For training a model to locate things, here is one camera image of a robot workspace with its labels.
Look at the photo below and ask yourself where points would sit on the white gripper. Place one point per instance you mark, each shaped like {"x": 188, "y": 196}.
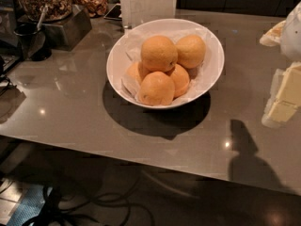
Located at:
{"x": 292, "y": 35}

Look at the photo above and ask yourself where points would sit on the top right orange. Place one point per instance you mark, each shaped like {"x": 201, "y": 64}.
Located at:
{"x": 191, "y": 51}

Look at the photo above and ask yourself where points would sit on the middle right orange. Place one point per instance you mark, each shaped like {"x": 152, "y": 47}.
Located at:
{"x": 181, "y": 79}

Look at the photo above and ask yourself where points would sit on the top left orange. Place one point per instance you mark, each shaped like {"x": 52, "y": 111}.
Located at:
{"x": 158, "y": 53}

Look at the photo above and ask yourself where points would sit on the front orange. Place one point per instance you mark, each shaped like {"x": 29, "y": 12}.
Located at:
{"x": 156, "y": 89}

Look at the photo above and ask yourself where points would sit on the left hidden orange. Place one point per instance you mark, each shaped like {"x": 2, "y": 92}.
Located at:
{"x": 137, "y": 71}

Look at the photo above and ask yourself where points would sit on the white paper bowl liner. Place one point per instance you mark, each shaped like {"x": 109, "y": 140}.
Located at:
{"x": 163, "y": 71}

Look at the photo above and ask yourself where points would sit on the white ceramic bowl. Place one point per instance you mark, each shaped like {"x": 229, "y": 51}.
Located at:
{"x": 210, "y": 60}

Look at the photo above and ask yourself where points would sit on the black smartphone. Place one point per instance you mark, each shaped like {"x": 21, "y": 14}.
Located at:
{"x": 114, "y": 13}

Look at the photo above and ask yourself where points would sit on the dish of dried fruit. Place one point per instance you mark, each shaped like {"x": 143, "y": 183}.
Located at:
{"x": 95, "y": 8}

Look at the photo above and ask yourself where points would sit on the metal jar stand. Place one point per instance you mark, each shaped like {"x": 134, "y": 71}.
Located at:
{"x": 67, "y": 33}

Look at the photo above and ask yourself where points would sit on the glass jar of nuts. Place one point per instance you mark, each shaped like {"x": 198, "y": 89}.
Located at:
{"x": 56, "y": 9}

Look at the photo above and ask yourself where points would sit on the white spoon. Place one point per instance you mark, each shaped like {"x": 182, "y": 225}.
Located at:
{"x": 42, "y": 16}

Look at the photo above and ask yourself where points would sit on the black cup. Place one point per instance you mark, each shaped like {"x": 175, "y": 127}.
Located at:
{"x": 34, "y": 43}

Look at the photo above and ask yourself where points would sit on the dark appliance at left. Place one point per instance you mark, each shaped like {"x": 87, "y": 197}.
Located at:
{"x": 10, "y": 47}

